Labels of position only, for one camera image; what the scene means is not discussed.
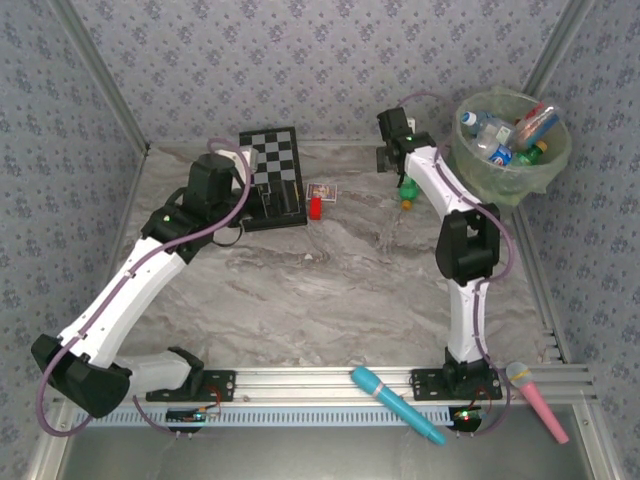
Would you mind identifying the blue toy microphone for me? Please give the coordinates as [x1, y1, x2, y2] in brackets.
[349, 365, 448, 447]

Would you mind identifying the right circuit board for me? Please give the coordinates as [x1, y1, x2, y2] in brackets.
[448, 405, 486, 432]

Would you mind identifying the circuit board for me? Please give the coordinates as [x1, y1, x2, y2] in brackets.
[164, 407, 221, 426]
[448, 405, 486, 432]

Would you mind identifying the light blue cable duct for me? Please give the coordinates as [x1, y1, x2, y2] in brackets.
[74, 403, 457, 429]

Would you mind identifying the green soda bottle yellow cap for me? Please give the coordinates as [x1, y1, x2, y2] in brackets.
[508, 140, 550, 167]
[398, 175, 422, 212]

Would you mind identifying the left circuit board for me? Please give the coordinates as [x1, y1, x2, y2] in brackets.
[164, 407, 221, 426]

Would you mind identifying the aluminium front rail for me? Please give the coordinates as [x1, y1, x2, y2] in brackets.
[129, 367, 599, 406]

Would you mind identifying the purple playing card box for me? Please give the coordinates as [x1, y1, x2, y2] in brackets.
[305, 182, 339, 203]

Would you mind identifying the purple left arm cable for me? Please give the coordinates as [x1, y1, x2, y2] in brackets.
[37, 138, 252, 439]

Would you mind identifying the aluminium side rail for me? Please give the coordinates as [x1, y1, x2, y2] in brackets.
[508, 202, 572, 365]

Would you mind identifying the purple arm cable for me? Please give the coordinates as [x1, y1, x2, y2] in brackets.
[398, 89, 516, 371]
[37, 138, 252, 439]

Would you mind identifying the black grey chessboard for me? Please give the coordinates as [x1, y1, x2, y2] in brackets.
[238, 126, 308, 233]

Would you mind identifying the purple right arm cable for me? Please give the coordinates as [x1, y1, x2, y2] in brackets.
[398, 89, 516, 371]

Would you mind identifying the aluminium corner post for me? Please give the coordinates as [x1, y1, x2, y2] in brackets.
[49, 0, 152, 154]
[519, 0, 596, 99]

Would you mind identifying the clear bottle blue label white cap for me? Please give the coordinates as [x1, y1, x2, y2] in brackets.
[459, 110, 503, 137]

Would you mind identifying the pink toy microphone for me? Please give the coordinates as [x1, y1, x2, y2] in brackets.
[505, 361, 571, 446]

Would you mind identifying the bin with green liner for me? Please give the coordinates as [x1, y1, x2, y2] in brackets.
[451, 85, 573, 206]

